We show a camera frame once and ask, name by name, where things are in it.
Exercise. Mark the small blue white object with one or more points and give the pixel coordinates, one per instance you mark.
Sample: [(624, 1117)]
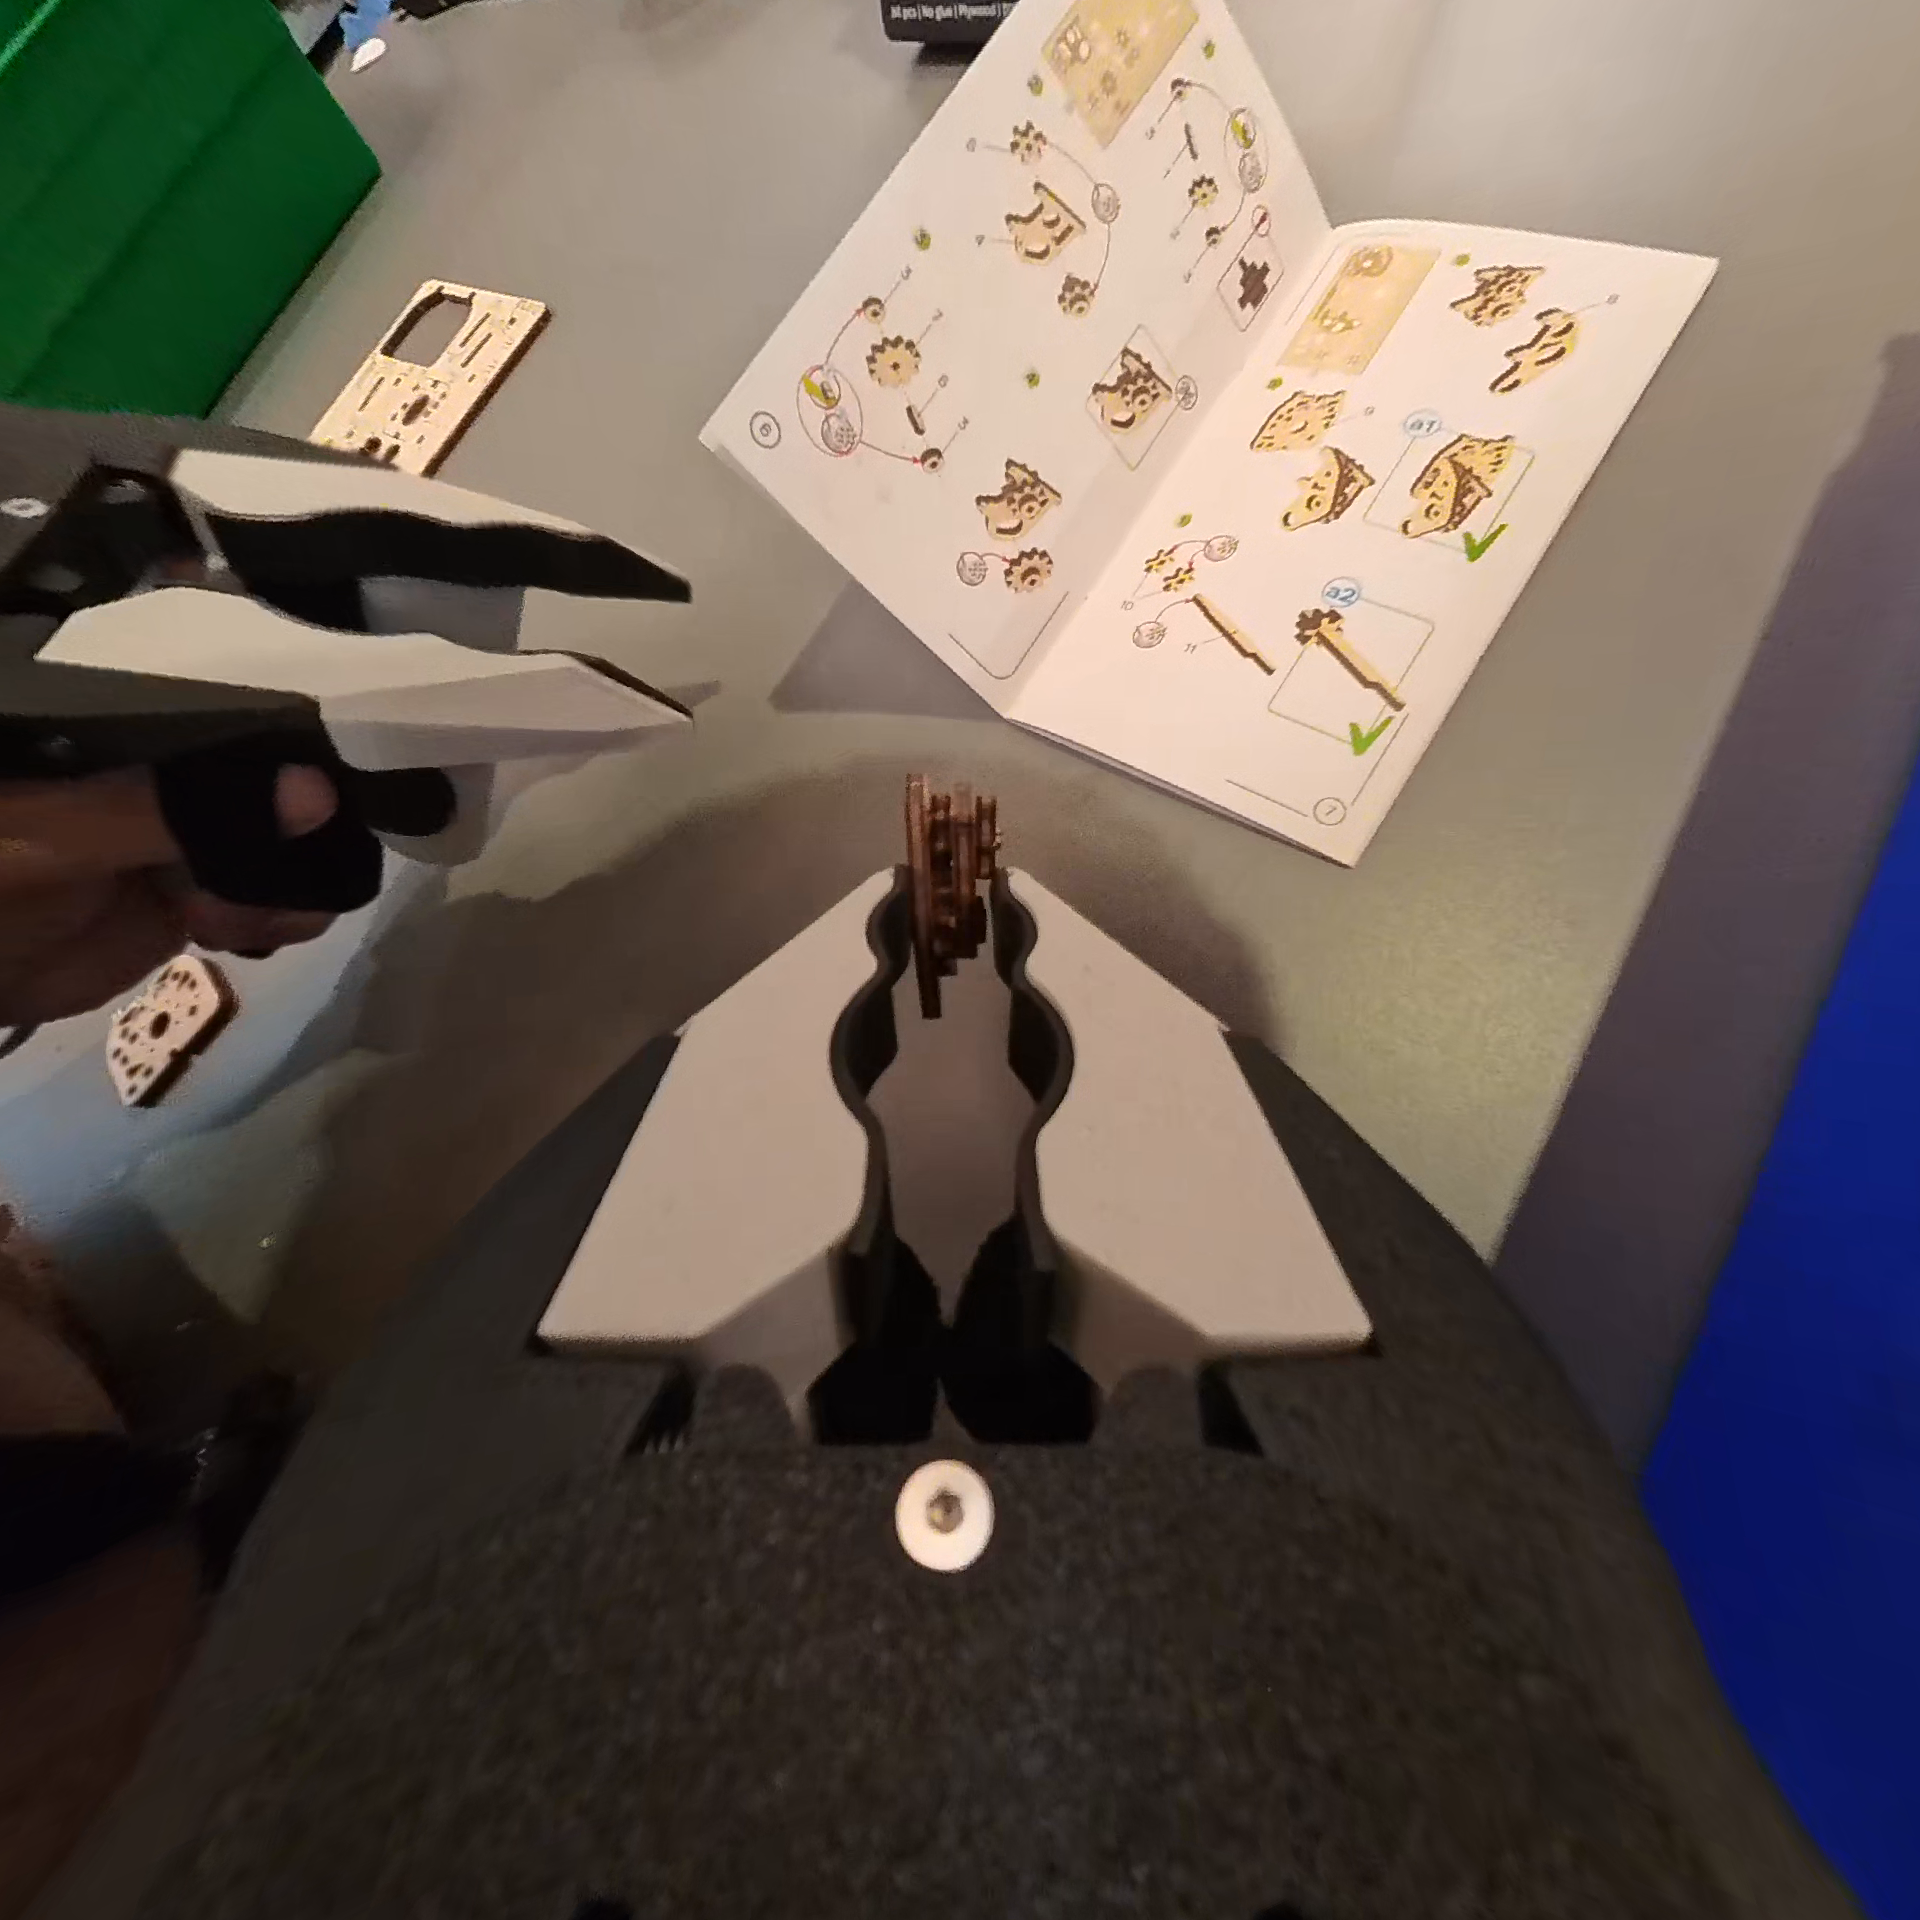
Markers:
[(362, 39)]

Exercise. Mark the brown wooden gear assembly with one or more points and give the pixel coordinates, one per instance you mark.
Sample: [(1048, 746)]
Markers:
[(945, 884)]

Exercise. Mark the green box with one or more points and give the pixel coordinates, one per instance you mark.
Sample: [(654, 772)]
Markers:
[(150, 195)]

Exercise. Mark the person's brown clothing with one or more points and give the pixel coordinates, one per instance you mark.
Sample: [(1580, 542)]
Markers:
[(61, 1741)]

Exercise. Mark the small wooden perforated plate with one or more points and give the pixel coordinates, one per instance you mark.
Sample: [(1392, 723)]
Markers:
[(169, 1033)]

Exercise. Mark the white instruction booklet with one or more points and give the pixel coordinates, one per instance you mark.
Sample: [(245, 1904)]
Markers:
[(1201, 451)]

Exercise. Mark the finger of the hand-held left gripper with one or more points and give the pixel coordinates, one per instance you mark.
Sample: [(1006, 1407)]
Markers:
[(391, 502), (301, 660)]

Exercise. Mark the wooden cut-out part sheet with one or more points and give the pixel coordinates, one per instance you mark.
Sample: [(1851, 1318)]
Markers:
[(434, 375)]

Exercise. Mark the person's left hand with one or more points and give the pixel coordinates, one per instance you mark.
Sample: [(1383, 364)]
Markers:
[(90, 914)]

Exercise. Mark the black glossy object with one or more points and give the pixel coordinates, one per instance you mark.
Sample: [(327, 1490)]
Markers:
[(74, 1509)]

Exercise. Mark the black printed box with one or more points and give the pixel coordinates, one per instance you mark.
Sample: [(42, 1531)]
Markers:
[(953, 23)]

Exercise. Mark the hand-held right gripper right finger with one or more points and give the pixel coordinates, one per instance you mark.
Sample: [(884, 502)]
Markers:
[(1185, 1200)]

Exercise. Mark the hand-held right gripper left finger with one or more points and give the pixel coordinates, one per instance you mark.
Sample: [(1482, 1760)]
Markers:
[(704, 1200)]

